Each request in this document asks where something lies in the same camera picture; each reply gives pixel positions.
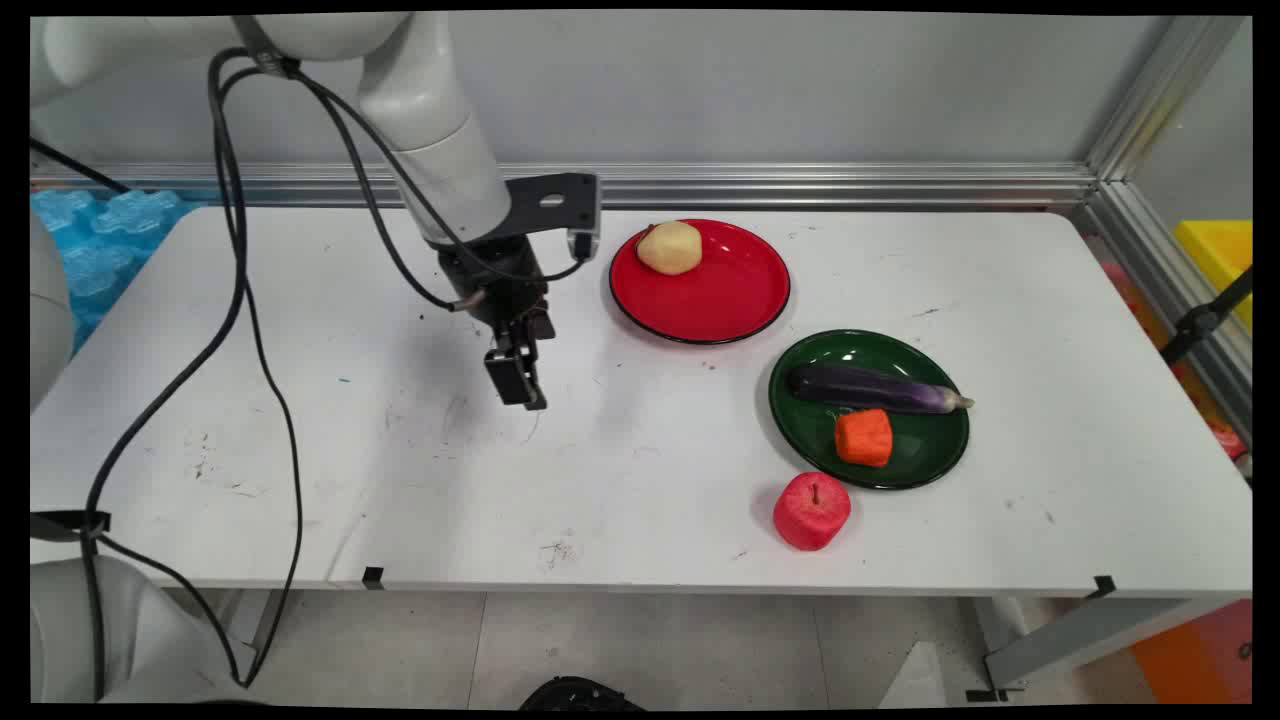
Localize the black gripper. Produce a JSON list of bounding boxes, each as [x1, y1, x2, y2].
[[438, 232, 558, 412]]

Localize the purple toy eggplant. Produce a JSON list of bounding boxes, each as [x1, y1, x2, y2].
[[787, 363, 976, 416]]

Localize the yellow toy potato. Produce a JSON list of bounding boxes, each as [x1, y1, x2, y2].
[[636, 221, 704, 277]]

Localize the red round plate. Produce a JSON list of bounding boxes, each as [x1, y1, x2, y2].
[[608, 218, 793, 347]]

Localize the red toy apple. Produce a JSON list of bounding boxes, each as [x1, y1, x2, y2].
[[772, 472, 853, 553]]

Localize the black object on floor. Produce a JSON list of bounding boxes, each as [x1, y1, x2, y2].
[[519, 676, 647, 713]]

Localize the orange toy carrot piece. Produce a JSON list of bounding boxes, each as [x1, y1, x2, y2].
[[834, 408, 894, 469]]

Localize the dark green round plate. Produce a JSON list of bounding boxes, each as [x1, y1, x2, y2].
[[767, 329, 972, 492]]

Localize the grey table leg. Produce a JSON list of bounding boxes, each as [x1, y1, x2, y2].
[[984, 597, 1229, 692]]

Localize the black clamp stand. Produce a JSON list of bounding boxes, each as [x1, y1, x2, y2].
[[1159, 265, 1253, 367]]

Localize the yellow plastic box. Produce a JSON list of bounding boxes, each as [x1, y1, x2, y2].
[[1172, 219, 1253, 333]]

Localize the orange box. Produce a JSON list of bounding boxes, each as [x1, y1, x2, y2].
[[1130, 600, 1253, 705]]

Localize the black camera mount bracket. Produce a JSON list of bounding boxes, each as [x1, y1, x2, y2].
[[503, 173, 602, 262]]

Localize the thin black cable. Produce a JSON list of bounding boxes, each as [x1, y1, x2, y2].
[[212, 60, 591, 689]]

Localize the thick black cable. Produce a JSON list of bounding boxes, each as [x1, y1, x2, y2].
[[82, 48, 251, 703]]

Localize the horizontal aluminium frame rail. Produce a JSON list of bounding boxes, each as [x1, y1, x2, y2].
[[30, 162, 1103, 212]]

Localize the angled aluminium frame rail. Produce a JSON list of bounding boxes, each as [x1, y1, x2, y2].
[[1075, 15, 1253, 446]]

